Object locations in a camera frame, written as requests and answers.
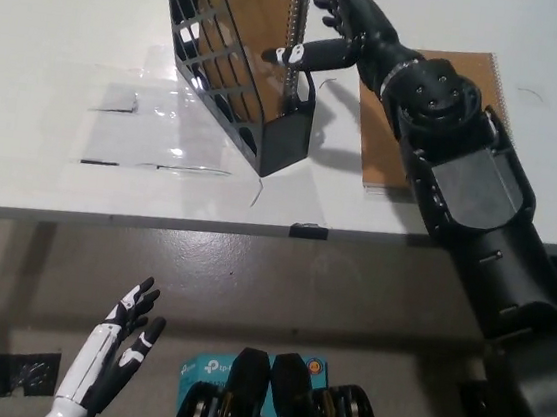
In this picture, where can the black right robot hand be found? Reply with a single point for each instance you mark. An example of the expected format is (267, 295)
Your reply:
(369, 32)

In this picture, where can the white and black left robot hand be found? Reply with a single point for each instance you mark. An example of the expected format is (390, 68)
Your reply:
(90, 363)

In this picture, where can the brown spiral notebook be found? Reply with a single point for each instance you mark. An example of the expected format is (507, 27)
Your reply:
(250, 14)
(383, 130)

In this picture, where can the black lattice book holder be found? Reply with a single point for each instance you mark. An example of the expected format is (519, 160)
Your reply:
(286, 141)

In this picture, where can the teal tp-link box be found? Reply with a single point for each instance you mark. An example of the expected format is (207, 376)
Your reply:
(205, 367)

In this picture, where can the clear plastic sheet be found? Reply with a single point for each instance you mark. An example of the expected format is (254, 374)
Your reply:
(156, 129)

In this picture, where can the grey paper patch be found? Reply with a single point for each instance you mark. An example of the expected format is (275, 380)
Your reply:
(117, 99)

